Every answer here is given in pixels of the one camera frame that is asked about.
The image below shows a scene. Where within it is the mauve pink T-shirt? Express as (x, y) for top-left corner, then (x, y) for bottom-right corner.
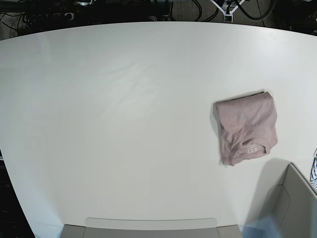
(215, 92), (278, 166)

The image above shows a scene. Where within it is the grey bin bottom edge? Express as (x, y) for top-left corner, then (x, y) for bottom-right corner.
(60, 218), (242, 238)

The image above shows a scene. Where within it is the blue translucent sheet corner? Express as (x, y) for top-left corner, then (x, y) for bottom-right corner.
(240, 216), (282, 238)

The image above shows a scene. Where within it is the grey cardboard box right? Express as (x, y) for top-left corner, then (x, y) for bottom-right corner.
(259, 163), (317, 238)

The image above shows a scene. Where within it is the blue striped cloth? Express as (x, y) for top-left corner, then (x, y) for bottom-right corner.
(310, 150), (317, 191)

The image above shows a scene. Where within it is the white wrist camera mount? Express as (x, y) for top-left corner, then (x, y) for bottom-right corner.
(211, 0), (238, 22)

